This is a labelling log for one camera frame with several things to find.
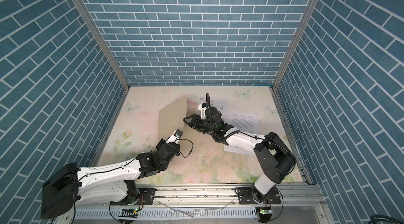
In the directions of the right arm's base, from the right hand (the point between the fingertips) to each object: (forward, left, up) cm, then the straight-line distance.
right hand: (184, 119), depth 81 cm
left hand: (-7, +5, -7) cm, 11 cm away
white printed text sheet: (+14, -37, -20) cm, 44 cm away
